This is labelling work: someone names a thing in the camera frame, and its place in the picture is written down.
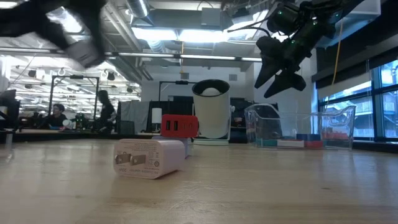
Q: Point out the teal wall charger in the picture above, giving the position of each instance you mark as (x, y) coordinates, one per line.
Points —
(266, 142)

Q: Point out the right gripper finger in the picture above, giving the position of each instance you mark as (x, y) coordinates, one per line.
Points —
(287, 82)
(268, 73)

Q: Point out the person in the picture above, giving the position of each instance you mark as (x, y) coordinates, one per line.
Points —
(57, 115)
(105, 110)

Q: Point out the small white table lamp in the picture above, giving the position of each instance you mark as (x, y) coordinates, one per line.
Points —
(156, 115)

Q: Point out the red USB wall charger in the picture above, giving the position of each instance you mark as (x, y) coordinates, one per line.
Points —
(180, 126)

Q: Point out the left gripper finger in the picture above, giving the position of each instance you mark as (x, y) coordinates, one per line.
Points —
(34, 28)
(93, 28)

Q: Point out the pale lavender charger block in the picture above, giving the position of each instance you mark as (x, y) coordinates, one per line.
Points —
(187, 147)

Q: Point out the green white USB charger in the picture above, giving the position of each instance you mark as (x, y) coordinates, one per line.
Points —
(290, 143)

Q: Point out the black background rig frame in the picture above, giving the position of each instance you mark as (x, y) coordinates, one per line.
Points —
(74, 76)
(182, 82)

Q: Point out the clear plastic bin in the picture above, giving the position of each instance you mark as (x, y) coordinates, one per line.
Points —
(264, 124)

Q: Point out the white plug charger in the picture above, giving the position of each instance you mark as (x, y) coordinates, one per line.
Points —
(149, 158)

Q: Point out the white spotlight lamp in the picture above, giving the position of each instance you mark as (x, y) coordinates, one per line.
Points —
(214, 115)

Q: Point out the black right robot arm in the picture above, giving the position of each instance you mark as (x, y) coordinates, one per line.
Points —
(326, 15)

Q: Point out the grey cloth partition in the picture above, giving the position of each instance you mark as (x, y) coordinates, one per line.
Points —
(133, 113)

